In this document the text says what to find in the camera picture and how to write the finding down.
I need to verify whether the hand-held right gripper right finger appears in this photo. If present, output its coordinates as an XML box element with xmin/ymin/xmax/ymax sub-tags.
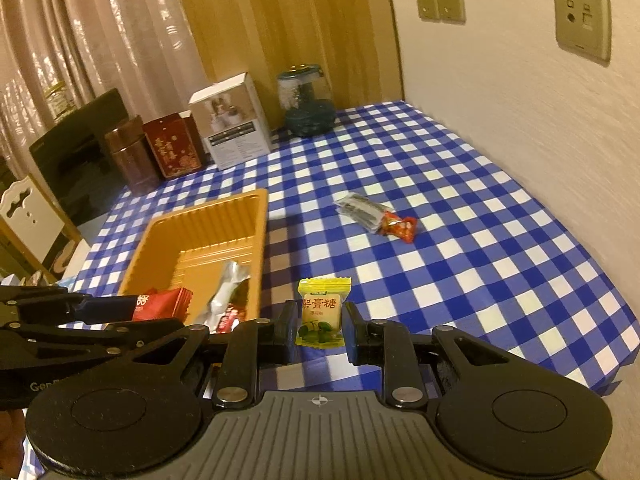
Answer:
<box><xmin>342</xmin><ymin>302</ymin><xmax>511</xmax><ymax>408</ymax></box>

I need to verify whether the yellow green candy packet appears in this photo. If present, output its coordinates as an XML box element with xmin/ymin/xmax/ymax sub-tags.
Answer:
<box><xmin>295</xmin><ymin>277</ymin><xmax>353</xmax><ymax>348</ymax></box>

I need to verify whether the small glass jar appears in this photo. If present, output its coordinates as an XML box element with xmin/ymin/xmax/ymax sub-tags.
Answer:
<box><xmin>42</xmin><ymin>82</ymin><xmax>71</xmax><ymax>121</ymax></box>

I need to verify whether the sheer curtain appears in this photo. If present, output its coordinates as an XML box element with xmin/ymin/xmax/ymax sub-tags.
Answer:
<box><xmin>0</xmin><ymin>0</ymin><xmax>211</xmax><ymax>181</ymax></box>

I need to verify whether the orange plastic tray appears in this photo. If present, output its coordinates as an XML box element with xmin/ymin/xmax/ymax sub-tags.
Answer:
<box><xmin>117</xmin><ymin>188</ymin><xmax>270</xmax><ymax>336</ymax></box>

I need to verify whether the wooden panel board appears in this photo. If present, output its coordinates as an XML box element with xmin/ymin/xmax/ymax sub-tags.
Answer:
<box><xmin>170</xmin><ymin>0</ymin><xmax>406</xmax><ymax>126</ymax></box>

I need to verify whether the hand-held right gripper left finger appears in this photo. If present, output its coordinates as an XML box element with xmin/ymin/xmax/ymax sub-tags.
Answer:
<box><xmin>127</xmin><ymin>302</ymin><xmax>298</xmax><ymax>409</ymax></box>

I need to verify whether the blue white checkered tablecloth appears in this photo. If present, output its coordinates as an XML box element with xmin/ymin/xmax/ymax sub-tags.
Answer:
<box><xmin>20</xmin><ymin>100</ymin><xmax>640</xmax><ymax>480</ymax></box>

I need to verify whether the brown canister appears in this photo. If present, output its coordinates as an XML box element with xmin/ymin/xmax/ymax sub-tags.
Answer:
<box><xmin>103</xmin><ymin>115</ymin><xmax>161</xmax><ymax>196</ymax></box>

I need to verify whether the clear grey snack packet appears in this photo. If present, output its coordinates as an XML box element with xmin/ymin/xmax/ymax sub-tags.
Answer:
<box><xmin>334</xmin><ymin>192</ymin><xmax>388</xmax><ymax>234</ymax></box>

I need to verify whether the red tin box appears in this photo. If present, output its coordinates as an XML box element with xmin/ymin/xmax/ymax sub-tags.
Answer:
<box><xmin>142</xmin><ymin>110</ymin><xmax>207</xmax><ymax>181</ymax></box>

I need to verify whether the dark green glass jar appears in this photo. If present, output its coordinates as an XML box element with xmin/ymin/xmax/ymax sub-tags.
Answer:
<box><xmin>277</xmin><ymin>63</ymin><xmax>337</xmax><ymax>138</ymax></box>

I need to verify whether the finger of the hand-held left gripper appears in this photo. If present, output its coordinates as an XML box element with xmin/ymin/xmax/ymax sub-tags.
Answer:
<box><xmin>0</xmin><ymin>287</ymin><xmax>137</xmax><ymax>326</ymax></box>
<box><xmin>0</xmin><ymin>317</ymin><xmax>188</xmax><ymax>372</ymax></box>

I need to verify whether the red printed snack packet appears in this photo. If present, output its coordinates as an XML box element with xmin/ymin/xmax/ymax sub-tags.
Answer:
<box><xmin>377</xmin><ymin>212</ymin><xmax>418</xmax><ymax>243</ymax></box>

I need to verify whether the beige wall socket panel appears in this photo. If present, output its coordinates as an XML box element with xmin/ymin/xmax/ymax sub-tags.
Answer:
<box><xmin>552</xmin><ymin>0</ymin><xmax>612</xmax><ymax>63</ymax></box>

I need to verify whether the plain red snack packet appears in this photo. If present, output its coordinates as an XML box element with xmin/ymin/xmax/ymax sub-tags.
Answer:
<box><xmin>131</xmin><ymin>287</ymin><xmax>195</xmax><ymax>322</ymax></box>

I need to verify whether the white chair back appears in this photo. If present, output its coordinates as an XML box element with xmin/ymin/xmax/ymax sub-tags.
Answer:
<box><xmin>0</xmin><ymin>174</ymin><xmax>68</xmax><ymax>283</ymax></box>

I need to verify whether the white cardboard box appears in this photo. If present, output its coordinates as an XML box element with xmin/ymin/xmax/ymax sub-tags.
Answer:
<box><xmin>188</xmin><ymin>72</ymin><xmax>273</xmax><ymax>170</ymax></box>

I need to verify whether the black sausage snack packet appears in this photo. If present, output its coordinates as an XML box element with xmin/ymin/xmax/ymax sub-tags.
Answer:
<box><xmin>192</xmin><ymin>260</ymin><xmax>251</xmax><ymax>333</ymax></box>

